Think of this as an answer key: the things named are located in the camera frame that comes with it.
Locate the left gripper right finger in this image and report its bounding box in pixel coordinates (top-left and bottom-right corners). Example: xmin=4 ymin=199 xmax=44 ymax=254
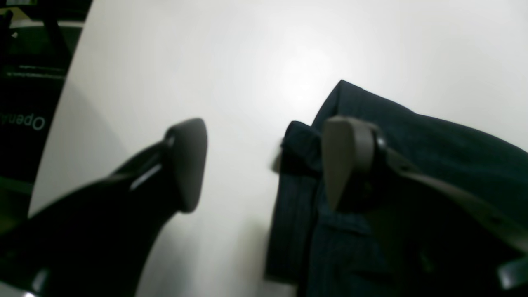
xmin=321 ymin=116 xmax=527 ymax=297

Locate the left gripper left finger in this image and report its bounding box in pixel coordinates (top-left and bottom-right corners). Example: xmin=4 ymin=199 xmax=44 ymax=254
xmin=0 ymin=118 xmax=207 ymax=297

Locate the dark navy long-sleeve shirt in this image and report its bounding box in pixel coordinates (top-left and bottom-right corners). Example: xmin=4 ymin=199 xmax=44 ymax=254
xmin=265 ymin=80 xmax=528 ymax=297

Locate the black OpenArm case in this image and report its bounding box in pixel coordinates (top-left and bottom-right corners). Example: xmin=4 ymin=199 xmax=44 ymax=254
xmin=0 ymin=0 xmax=94 ymax=194

